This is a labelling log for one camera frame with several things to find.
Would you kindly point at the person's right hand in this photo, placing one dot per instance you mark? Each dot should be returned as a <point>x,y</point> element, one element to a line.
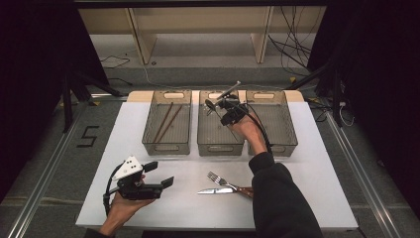
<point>250,132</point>

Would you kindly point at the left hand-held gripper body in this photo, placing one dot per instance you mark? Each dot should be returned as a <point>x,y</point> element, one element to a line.
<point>132,188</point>

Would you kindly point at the black metal stand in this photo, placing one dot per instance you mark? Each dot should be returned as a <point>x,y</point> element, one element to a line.
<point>335,95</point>
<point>67,99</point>

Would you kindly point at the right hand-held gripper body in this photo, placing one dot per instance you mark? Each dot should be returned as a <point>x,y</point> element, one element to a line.
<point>235,114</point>

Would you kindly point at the person's left hand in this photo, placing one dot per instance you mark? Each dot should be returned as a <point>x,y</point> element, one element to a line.
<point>120,210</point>

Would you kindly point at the aluminium floor rail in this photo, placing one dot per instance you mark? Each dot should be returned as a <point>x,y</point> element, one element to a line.
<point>39,188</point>
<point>363,175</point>

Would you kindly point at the light wooden shelf unit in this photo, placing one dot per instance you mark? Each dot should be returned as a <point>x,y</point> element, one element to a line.
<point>198,20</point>

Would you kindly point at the brown wooden chopstick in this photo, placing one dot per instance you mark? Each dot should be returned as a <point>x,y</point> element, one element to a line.
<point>171,121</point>
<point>163,121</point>

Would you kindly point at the smoky clear plastic bin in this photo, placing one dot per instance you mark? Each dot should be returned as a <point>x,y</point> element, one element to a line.
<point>214,148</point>
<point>280,125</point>
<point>166,148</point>

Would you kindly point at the black curtain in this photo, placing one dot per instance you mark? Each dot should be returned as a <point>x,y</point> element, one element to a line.
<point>33,82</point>
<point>379,82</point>

